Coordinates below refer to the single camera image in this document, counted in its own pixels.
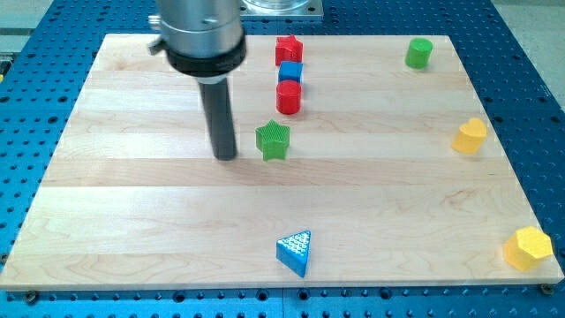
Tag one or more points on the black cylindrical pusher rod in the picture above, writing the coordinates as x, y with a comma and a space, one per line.
215, 97

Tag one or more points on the green star block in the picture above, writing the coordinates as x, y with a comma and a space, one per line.
273, 140

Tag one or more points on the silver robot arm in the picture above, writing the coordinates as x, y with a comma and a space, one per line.
204, 39

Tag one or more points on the red star block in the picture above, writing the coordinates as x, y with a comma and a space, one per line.
288, 48

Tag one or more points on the red cylinder block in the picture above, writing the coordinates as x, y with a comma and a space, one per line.
288, 97

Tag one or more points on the blue cube block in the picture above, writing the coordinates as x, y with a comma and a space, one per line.
290, 70

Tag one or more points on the wooden board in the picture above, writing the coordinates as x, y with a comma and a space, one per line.
134, 199

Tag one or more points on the blue triangle block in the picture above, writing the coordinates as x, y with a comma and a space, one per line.
293, 251

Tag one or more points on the green cylinder block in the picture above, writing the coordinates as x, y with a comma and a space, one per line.
418, 53

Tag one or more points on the yellow heart block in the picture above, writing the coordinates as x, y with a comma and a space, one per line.
470, 136

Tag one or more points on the yellow hexagon block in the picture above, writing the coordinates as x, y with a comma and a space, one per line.
527, 248

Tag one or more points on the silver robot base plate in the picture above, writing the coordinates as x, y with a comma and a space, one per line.
308, 10

